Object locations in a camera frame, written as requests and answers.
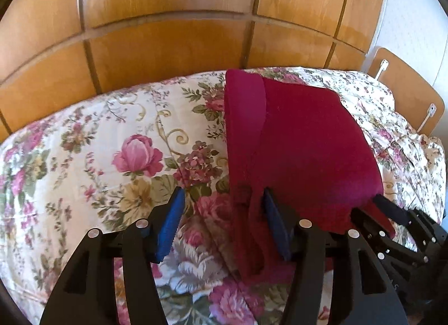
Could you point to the wooden wardrobe doors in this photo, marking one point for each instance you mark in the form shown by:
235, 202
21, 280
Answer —
55, 53

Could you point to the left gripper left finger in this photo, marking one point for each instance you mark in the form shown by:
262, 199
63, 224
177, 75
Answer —
85, 292

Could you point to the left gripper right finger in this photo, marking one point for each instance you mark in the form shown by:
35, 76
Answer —
362, 293

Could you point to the floral bed quilt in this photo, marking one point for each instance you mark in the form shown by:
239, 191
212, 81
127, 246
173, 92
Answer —
108, 161

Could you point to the dark red sweater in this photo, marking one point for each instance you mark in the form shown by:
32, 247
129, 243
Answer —
302, 144

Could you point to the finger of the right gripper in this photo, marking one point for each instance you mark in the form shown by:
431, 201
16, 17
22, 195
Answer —
365, 224
391, 210

